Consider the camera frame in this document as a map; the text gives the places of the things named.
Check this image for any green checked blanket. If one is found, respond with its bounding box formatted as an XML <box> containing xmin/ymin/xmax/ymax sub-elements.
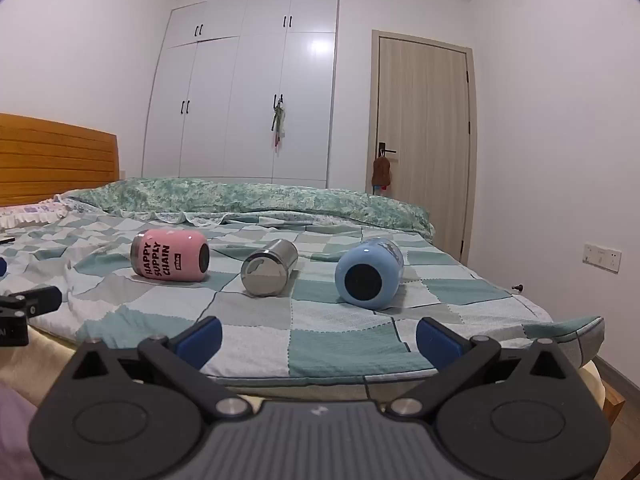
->
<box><xmin>0</xmin><ymin>205</ymin><xmax>606</xmax><ymax>387</ymax></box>

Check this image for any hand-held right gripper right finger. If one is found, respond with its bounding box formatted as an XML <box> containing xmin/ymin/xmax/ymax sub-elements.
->
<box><xmin>385</xmin><ymin>317</ymin><xmax>586</xmax><ymax>419</ymax></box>

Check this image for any pink printed cup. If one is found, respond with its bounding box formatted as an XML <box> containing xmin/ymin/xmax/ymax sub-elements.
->
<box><xmin>130</xmin><ymin>228</ymin><xmax>210</xmax><ymax>283</ymax></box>

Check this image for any light blue cup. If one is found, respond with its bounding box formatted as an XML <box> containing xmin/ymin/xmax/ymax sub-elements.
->
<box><xmin>335</xmin><ymin>238</ymin><xmax>405</xmax><ymax>309</ymax></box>

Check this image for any wooden bed frame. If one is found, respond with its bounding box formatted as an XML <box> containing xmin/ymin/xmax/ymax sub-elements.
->
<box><xmin>594</xmin><ymin>360</ymin><xmax>627</xmax><ymax>428</ymax></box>

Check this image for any green floral quilt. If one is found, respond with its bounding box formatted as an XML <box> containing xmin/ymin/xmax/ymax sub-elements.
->
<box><xmin>65</xmin><ymin>177</ymin><xmax>434</xmax><ymax>242</ymax></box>

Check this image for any white wall socket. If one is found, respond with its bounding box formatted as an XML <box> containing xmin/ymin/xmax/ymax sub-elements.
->
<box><xmin>582</xmin><ymin>243</ymin><xmax>623</xmax><ymax>275</ymax></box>

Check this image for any pale purple clothing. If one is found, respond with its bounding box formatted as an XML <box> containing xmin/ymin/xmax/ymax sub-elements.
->
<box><xmin>0</xmin><ymin>381</ymin><xmax>45</xmax><ymax>480</ymax></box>

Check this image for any stainless steel cup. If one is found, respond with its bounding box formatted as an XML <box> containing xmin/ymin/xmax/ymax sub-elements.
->
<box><xmin>241</xmin><ymin>239</ymin><xmax>299</xmax><ymax>298</ymax></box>

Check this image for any light wooden door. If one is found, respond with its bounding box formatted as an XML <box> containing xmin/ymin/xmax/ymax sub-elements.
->
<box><xmin>371</xmin><ymin>29</ymin><xmax>476</xmax><ymax>266</ymax></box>

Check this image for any white wardrobe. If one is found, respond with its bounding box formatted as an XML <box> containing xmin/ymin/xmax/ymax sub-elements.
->
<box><xmin>141</xmin><ymin>0</ymin><xmax>340</xmax><ymax>189</ymax></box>

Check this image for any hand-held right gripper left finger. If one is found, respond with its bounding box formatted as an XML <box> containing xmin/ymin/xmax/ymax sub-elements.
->
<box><xmin>57</xmin><ymin>316</ymin><xmax>253</xmax><ymax>420</ymax></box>

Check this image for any brown hanging pouch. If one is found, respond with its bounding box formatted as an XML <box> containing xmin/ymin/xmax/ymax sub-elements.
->
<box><xmin>371</xmin><ymin>155</ymin><xmax>391</xmax><ymax>196</ymax></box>

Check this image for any hanging wardrobe ornament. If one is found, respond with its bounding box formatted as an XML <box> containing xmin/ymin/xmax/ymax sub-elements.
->
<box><xmin>270</xmin><ymin>100</ymin><xmax>287</xmax><ymax>149</ymax></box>

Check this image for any floral frilled pillow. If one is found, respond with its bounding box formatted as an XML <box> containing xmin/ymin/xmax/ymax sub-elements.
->
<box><xmin>0</xmin><ymin>197</ymin><xmax>77</xmax><ymax>234</ymax></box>

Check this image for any wooden bed headboard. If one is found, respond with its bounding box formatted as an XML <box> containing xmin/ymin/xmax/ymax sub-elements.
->
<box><xmin>0</xmin><ymin>113</ymin><xmax>120</xmax><ymax>207</ymax></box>

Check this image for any cream mattress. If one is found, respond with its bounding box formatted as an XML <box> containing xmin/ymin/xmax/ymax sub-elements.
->
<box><xmin>0</xmin><ymin>324</ymin><xmax>609</xmax><ymax>408</ymax></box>

